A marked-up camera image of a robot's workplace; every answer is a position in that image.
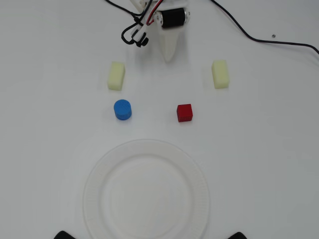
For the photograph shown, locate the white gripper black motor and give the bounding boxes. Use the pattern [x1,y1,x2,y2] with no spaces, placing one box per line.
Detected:
[153,7,191,63]

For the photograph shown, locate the red cube block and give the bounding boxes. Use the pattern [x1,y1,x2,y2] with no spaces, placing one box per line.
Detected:
[176,104,193,123]

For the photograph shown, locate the pale yellow foam block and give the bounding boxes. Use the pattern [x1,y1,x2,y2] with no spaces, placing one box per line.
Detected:
[211,59,230,90]
[107,61,126,91]

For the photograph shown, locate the blue cylinder block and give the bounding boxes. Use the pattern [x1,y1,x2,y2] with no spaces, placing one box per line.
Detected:
[113,99,133,121]

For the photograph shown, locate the white paper plate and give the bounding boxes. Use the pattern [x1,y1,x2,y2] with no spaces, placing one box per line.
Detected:
[82,139,210,239]

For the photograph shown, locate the red and white motor wires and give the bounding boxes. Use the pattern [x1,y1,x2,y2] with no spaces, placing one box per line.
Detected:
[142,0,164,26]

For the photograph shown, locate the small white wrist camera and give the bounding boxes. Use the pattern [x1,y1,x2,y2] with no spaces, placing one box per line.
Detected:
[129,22,150,48]

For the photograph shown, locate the black looped camera cable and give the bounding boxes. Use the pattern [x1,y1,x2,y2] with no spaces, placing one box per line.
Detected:
[104,0,144,45]

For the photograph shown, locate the long black cable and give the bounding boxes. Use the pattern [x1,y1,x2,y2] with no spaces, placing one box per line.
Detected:
[210,0,319,55]

